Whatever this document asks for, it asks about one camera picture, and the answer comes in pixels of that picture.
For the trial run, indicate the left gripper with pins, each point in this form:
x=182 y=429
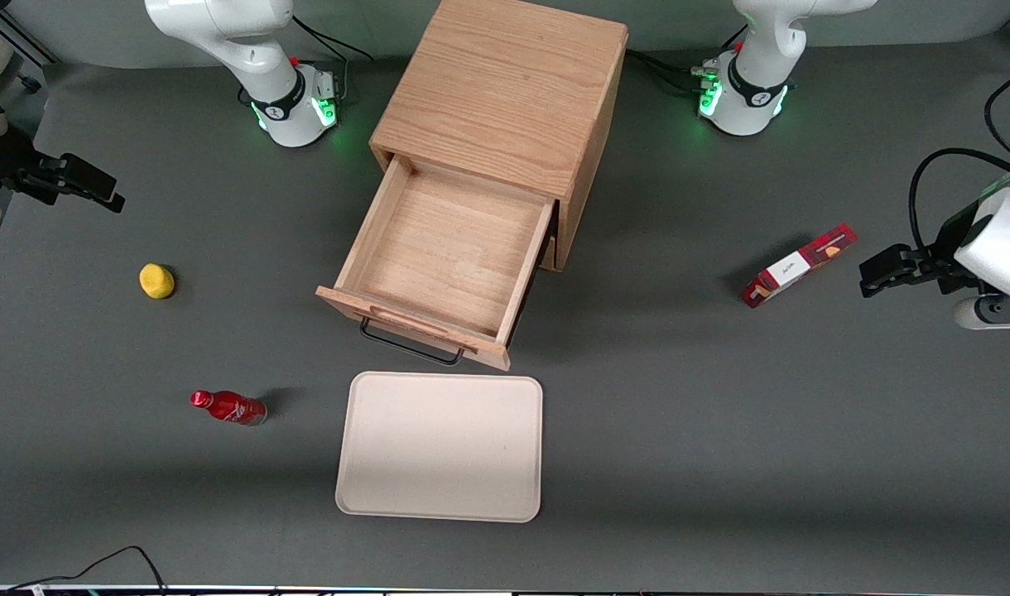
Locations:
x=949 y=245

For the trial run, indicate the black caster wheel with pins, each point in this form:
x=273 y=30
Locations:
x=31 y=83

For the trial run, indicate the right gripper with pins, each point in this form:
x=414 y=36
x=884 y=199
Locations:
x=10 y=165

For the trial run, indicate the wooden drawer cabinet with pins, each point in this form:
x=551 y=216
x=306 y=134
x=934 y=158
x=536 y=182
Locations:
x=505 y=83

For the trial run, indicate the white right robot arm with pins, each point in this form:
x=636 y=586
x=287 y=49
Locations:
x=265 y=74

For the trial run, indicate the beige rectangular tray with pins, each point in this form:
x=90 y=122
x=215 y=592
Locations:
x=439 y=447

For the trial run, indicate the red drink bottle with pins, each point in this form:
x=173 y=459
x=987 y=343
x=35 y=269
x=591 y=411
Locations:
x=228 y=407

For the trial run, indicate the wooden drawer with plain bottom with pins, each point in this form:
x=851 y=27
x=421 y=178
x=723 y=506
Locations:
x=447 y=248

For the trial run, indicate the yellow lemon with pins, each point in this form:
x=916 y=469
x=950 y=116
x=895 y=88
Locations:
x=156 y=281

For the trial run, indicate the red tartan cookie box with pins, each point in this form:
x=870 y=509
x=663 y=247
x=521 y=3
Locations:
x=795 y=266

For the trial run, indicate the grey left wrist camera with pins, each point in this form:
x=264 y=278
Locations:
x=989 y=313

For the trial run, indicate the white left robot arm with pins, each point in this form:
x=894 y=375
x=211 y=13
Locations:
x=753 y=83

